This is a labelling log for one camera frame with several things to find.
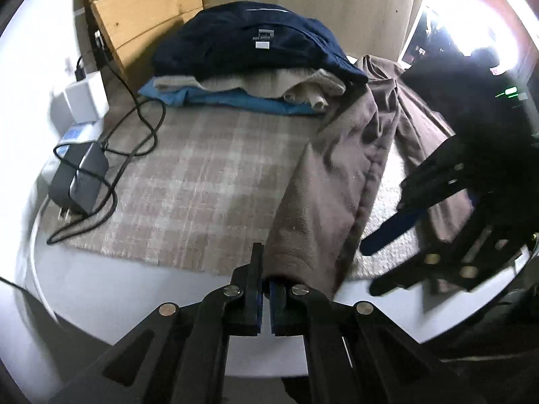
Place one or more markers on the navy sweatshirt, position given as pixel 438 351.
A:
pixel 252 46

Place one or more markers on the white charger block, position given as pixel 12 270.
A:
pixel 86 99

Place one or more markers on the brown fleece sweatshirt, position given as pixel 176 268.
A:
pixel 337 176

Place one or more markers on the white power strip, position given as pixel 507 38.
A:
pixel 78 132

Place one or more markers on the plaid woven mat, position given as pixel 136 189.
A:
pixel 189 193

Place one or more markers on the beige folded garment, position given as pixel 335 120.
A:
pixel 273 84

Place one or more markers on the pine plank board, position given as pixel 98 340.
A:
pixel 143 12

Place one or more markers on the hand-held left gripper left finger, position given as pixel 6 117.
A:
pixel 257 298

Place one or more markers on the light wooden panel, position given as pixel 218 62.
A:
pixel 337 8

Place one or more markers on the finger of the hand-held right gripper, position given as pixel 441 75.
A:
pixel 429 267
pixel 391 227

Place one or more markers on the black power adapter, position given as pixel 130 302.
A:
pixel 78 176

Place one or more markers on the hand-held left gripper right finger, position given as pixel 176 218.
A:
pixel 278 303

